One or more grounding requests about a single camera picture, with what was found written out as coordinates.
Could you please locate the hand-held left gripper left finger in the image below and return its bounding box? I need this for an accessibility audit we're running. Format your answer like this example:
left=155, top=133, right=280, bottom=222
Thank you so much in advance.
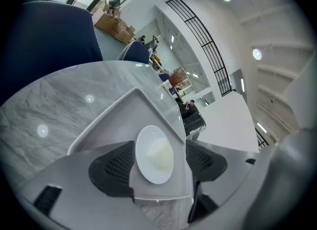
left=21, top=140, right=149, bottom=230

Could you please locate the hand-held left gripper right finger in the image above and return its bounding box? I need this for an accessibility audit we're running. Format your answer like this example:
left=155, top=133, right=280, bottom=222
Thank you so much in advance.
left=185, top=139, right=260, bottom=225

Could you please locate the pale cream food piece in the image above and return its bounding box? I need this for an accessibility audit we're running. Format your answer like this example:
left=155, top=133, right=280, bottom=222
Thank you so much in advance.
left=146, top=136, right=174, bottom=173

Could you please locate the round white plate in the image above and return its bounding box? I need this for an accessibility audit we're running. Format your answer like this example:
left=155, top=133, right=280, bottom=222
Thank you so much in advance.
left=135, top=124, right=175, bottom=184

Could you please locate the person's left forearm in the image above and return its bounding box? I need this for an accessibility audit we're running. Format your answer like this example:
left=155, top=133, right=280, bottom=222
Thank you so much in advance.
left=257, top=128, right=317, bottom=226

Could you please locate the white marble table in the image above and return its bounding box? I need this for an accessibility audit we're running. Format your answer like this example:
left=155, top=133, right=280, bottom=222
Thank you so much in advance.
left=0, top=60, right=195, bottom=230

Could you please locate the black glossy cabinet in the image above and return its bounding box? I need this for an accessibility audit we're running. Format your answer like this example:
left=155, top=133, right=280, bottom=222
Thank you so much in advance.
left=182, top=110, right=208, bottom=136

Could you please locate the short black metal railing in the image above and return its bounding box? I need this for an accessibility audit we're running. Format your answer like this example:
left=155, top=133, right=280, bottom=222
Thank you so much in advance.
left=255, top=127, right=270, bottom=151

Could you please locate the grey rectangular tray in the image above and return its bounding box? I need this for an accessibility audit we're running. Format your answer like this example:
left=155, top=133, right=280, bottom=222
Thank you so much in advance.
left=66, top=87, right=195, bottom=201

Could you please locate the orange dried flower arrangement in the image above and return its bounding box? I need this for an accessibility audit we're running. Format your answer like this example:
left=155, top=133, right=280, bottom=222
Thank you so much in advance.
left=168, top=66, right=188, bottom=87

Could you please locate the long black metal railing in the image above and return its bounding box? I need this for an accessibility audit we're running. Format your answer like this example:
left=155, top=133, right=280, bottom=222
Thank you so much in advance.
left=165, top=0, right=236, bottom=98

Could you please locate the white display shelf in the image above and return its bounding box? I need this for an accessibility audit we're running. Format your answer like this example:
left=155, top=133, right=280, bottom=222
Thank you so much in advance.
left=155, top=4, right=216, bottom=101

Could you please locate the pile of cardboard boxes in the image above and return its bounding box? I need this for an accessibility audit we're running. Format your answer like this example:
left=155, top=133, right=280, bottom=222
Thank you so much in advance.
left=93, top=0, right=136, bottom=44

